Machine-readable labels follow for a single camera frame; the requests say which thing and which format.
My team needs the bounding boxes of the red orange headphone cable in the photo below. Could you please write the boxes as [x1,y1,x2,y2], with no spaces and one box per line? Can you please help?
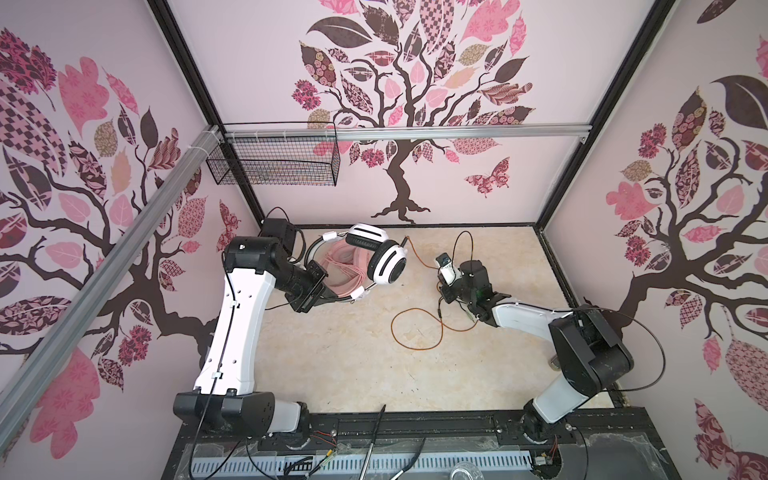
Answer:
[389,236,481,353]

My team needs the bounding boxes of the white black headphones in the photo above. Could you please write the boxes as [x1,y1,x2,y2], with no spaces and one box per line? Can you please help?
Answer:
[303,223,410,303]

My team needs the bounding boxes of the pink headphones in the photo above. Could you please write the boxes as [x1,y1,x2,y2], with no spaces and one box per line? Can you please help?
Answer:
[318,240,373,297]

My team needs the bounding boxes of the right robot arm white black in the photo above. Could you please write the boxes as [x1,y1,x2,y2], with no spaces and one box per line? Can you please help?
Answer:
[435,253,634,443]

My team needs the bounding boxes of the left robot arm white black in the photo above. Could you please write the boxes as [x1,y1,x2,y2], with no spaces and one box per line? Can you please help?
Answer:
[173,219,327,437]

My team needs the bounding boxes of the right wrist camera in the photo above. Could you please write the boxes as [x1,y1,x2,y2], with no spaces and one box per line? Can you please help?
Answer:
[435,252,462,286]

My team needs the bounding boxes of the black wire basket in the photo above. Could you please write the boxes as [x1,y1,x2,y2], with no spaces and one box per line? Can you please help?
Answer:
[206,120,341,187]

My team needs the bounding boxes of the back aluminium rail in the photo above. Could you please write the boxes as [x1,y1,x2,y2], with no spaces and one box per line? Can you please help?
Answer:
[225,123,592,142]

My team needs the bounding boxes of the aluminium rail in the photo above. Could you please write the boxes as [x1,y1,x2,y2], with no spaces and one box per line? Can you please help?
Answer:
[225,123,592,142]
[1,125,221,449]

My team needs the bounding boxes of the white slotted cable duct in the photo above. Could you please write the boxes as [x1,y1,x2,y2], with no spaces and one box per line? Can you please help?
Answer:
[180,451,532,479]

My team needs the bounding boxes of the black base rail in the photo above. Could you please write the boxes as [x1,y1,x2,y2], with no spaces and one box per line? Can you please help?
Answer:
[161,407,680,479]

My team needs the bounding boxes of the left aluminium rail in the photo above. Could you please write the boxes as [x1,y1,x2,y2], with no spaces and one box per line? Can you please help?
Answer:
[1,125,221,449]

